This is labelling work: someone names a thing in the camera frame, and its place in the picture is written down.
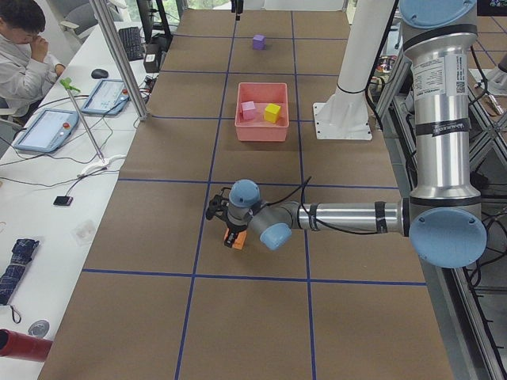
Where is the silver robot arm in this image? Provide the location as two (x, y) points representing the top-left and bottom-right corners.
(207, 1), (487, 268)

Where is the yellow foam block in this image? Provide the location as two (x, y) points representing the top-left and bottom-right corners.
(263, 103), (281, 124)

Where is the black keyboard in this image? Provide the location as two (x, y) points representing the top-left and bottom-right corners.
(118, 26), (143, 61)

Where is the metal rod green tip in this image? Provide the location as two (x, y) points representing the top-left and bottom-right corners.
(59, 78), (106, 167)

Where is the black box device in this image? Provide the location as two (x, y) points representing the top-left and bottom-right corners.
(143, 44), (162, 74)

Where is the pink foam block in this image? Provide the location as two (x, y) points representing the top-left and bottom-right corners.
(241, 101), (257, 120)

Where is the red cylinder bottle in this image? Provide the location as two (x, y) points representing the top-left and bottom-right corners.
(1, 329), (53, 362)

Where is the black computer mouse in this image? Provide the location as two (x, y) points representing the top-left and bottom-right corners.
(90, 68), (109, 79)

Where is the near teach pendant tablet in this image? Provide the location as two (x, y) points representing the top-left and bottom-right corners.
(13, 108), (78, 153)

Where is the small black square device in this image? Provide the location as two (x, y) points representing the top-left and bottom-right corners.
(53, 196), (73, 207)

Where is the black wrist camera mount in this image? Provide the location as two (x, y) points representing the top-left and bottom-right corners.
(205, 188), (229, 222)

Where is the purple foam block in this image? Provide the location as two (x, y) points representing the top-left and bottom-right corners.
(252, 34), (265, 51)

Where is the seated person white shirt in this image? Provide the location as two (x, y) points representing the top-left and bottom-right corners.
(1, 0), (65, 117)

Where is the teach pendant tablet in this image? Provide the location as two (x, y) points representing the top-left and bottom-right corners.
(13, 108), (78, 153)
(81, 79), (129, 116)

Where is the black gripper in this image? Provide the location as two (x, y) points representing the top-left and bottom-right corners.
(224, 216), (252, 248)

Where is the orange foam block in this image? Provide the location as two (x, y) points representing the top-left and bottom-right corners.
(223, 229), (247, 250)

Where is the folded dark blue umbrella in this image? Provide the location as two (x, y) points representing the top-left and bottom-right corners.
(1, 238), (40, 306)

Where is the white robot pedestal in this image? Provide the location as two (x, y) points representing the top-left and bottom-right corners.
(313, 0), (398, 141)

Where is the far teach pendant tablet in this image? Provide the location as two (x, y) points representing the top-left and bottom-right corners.
(81, 79), (129, 116)

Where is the pink plastic bin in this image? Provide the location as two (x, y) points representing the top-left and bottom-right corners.
(234, 82), (290, 143)

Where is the aluminium frame post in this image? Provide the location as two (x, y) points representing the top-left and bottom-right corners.
(89, 0), (148, 121)

